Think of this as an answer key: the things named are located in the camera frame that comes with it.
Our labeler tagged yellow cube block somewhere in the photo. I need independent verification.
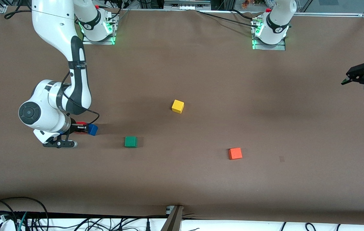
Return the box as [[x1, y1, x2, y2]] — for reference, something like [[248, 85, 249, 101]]
[[172, 99, 184, 114]]

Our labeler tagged orange cube block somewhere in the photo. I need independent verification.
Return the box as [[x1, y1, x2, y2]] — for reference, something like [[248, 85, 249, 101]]
[[228, 148, 243, 160]]

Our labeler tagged grey power strip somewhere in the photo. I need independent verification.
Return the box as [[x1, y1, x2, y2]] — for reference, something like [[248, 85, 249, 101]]
[[164, 0, 212, 11]]

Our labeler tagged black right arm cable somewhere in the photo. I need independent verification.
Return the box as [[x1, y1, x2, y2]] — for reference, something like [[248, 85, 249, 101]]
[[4, 0, 101, 129]]

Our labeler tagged black looped cable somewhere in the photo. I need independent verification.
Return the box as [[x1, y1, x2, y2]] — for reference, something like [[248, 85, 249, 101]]
[[0, 196, 49, 231]]

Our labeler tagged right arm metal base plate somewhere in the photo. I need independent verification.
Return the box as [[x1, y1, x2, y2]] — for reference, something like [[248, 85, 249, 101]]
[[82, 13, 120, 45]]

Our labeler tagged teal cable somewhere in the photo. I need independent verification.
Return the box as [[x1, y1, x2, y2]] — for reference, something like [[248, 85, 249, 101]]
[[17, 212, 28, 231]]

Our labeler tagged aluminium camera post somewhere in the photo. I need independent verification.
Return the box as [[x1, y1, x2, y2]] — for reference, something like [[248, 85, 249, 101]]
[[161, 205, 184, 231]]

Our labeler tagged black base power cable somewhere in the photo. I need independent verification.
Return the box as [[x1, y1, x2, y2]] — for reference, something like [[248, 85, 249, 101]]
[[196, 9, 260, 28]]

